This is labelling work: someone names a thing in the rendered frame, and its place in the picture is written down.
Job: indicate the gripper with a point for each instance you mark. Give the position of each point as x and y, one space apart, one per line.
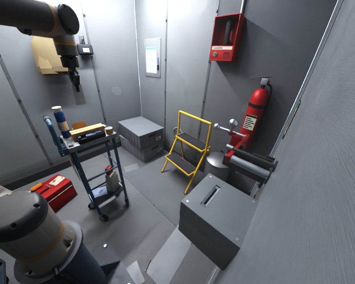
70 62

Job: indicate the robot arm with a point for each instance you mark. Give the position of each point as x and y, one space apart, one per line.
23 216

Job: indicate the blue trolley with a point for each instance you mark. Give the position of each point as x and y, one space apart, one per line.
85 145

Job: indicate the red escape lever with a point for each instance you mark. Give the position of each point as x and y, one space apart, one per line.
239 143

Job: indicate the grey door bolt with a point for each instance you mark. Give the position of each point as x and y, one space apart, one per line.
248 167

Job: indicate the green door sign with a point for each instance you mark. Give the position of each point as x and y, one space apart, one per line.
291 120

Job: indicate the grey vault door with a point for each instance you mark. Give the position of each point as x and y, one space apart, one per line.
313 177

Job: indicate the tan cardboard box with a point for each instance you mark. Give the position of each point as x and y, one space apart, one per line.
45 56

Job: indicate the blue and white can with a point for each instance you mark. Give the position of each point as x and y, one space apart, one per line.
61 121

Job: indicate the small orange box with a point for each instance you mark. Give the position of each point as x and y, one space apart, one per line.
79 125

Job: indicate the tan wooden block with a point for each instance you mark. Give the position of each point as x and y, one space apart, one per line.
87 131

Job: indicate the black flat case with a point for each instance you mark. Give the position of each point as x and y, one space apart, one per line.
91 137

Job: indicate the small yellow tin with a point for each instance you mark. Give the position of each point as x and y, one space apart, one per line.
108 130

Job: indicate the white notice board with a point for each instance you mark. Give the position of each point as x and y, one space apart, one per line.
152 57

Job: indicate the grey storage box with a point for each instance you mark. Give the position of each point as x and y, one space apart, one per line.
142 130
145 152

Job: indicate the white jug red cap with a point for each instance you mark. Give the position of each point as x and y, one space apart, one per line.
111 179

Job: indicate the red toolbox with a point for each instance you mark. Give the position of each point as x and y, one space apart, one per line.
59 194

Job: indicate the white paper sheet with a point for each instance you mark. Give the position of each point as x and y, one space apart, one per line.
100 192

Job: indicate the yellow step stool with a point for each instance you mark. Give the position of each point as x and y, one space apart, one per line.
192 142

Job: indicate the red alarm box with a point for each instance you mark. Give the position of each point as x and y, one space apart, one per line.
225 47

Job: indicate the grey round drum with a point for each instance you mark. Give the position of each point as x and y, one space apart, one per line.
216 167

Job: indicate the red fire extinguisher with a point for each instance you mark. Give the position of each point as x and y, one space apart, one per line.
256 112

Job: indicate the grey slotted box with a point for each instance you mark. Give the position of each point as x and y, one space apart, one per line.
216 216

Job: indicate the grey wall plate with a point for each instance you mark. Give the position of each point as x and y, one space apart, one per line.
79 96

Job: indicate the black wall device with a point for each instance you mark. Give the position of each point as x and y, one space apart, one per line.
85 49

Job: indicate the round wall vent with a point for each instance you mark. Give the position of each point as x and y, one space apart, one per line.
176 130

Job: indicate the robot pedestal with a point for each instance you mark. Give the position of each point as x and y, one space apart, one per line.
85 263

